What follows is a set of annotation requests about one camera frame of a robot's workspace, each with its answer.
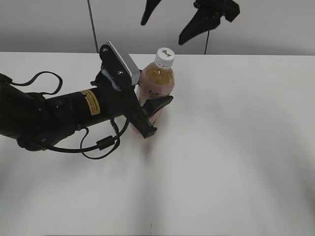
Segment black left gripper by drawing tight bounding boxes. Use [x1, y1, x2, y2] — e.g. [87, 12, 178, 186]
[91, 70, 173, 138]

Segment peach oolong tea bottle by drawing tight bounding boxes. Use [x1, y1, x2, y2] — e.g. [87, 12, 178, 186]
[130, 64, 176, 139]

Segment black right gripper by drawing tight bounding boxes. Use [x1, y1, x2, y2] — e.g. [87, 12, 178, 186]
[140, 0, 240, 45]

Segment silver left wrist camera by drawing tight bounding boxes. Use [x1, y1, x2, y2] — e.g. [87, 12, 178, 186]
[99, 41, 141, 91]

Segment black left camera cable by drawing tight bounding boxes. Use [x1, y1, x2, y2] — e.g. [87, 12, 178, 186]
[9, 71, 129, 160]

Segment white bottle cap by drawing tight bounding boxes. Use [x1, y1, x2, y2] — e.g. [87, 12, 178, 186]
[155, 47, 175, 68]

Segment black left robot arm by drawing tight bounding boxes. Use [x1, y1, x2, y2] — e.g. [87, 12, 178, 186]
[0, 72, 173, 153]

